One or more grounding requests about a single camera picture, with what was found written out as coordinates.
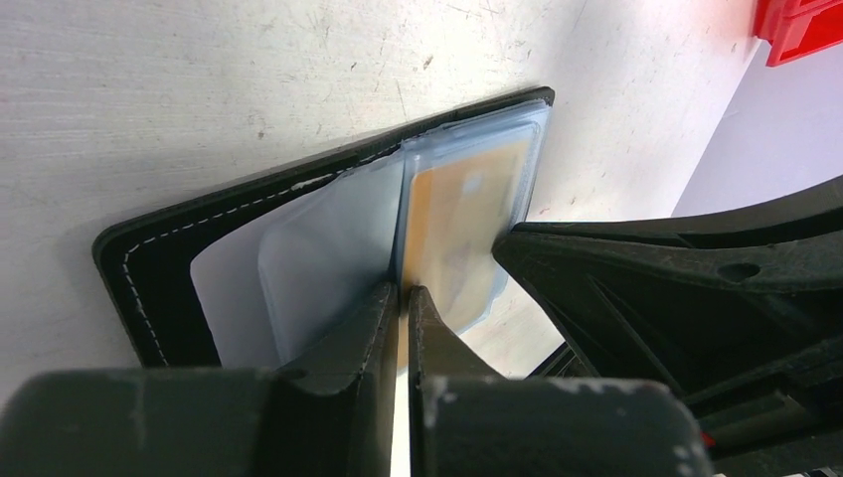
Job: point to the black leather card holder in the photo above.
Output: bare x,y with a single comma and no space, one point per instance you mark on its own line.
253,275

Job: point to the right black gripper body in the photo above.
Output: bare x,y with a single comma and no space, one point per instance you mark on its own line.
777,395

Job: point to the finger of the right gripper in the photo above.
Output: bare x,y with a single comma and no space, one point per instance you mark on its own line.
615,291

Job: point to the red plastic divided tray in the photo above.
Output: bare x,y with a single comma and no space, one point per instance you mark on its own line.
796,29

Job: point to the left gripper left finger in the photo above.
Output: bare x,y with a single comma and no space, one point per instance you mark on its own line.
328,413

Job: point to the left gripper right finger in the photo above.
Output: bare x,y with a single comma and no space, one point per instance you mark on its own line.
467,420

